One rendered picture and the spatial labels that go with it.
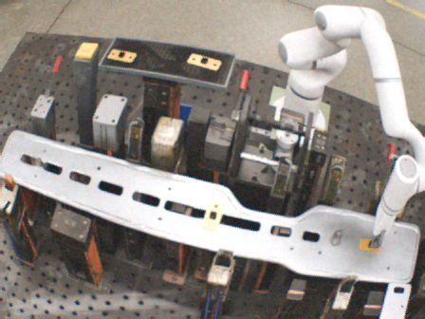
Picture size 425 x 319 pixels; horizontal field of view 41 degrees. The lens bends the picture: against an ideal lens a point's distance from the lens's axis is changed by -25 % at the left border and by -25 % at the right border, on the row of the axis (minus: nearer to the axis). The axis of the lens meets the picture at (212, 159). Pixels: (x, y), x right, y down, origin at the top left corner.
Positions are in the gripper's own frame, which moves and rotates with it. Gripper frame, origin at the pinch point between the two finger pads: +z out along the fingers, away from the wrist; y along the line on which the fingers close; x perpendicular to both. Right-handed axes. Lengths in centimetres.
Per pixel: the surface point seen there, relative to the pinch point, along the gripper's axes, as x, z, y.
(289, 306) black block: -19.5, 13.9, 20.6
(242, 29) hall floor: -67, 111, -174
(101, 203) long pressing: -75, 8, 6
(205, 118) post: -54, -2, -21
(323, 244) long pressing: -15.8, 7.7, 2.2
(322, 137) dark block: -23.9, -3.7, -22.9
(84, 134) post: -96, 32, -30
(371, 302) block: 6.3, 9.3, 19.0
